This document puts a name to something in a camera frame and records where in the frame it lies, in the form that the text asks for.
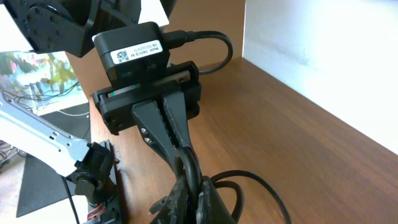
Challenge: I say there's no thin black USB cable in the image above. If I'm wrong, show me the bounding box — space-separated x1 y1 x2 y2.
210 169 292 224

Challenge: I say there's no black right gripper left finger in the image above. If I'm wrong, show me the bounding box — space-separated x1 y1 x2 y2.
149 177 189 224

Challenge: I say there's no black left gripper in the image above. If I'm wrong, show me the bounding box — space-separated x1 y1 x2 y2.
92 61 201 177

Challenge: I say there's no black left camera cable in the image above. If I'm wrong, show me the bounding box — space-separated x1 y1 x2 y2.
161 29 234 75

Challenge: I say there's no thick black HDMI cable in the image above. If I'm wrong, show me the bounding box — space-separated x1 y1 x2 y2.
149 146 245 224

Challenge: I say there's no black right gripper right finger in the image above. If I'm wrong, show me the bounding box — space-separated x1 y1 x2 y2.
195 176 236 224

